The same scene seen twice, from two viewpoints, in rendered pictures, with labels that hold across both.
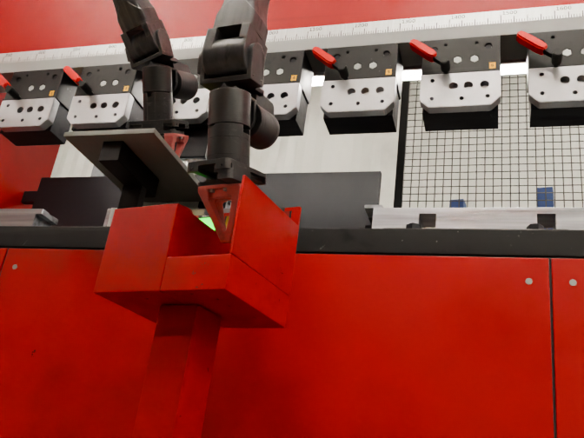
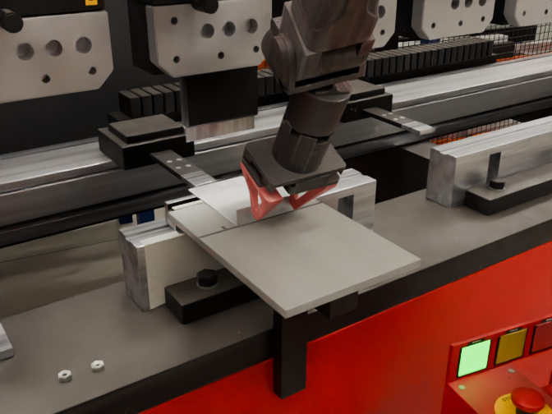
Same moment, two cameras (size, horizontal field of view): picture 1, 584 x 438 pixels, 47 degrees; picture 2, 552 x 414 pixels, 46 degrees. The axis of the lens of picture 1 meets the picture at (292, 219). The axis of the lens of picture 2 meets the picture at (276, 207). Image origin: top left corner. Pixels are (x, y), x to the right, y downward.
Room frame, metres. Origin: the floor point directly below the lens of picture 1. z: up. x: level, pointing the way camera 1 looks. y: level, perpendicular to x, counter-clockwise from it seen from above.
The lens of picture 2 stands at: (0.74, 0.84, 1.35)
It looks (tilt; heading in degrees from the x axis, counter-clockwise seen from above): 25 degrees down; 307
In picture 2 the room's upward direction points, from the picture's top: straight up
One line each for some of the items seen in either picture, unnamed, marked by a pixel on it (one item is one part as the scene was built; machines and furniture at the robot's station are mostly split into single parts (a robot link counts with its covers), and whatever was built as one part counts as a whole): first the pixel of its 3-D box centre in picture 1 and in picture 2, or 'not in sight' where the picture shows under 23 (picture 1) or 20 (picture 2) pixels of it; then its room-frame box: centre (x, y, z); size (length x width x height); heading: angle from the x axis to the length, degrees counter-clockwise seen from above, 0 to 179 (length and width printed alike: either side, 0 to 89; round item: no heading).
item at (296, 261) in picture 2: (142, 169); (285, 237); (1.14, 0.29, 1.00); 0.26 x 0.18 x 0.01; 161
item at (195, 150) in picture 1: (188, 149); (219, 98); (1.28, 0.25, 1.13); 0.10 x 0.02 x 0.10; 71
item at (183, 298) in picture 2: not in sight; (272, 272); (1.21, 0.23, 0.89); 0.30 x 0.05 x 0.03; 71
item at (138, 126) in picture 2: not in sight; (165, 152); (1.44, 0.20, 1.01); 0.26 x 0.12 x 0.05; 161
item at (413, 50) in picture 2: not in sight; (422, 56); (1.41, -0.61, 1.02); 0.44 x 0.06 x 0.04; 71
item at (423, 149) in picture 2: not in sight; (368, 154); (1.45, -0.44, 0.81); 0.64 x 0.08 x 0.14; 161
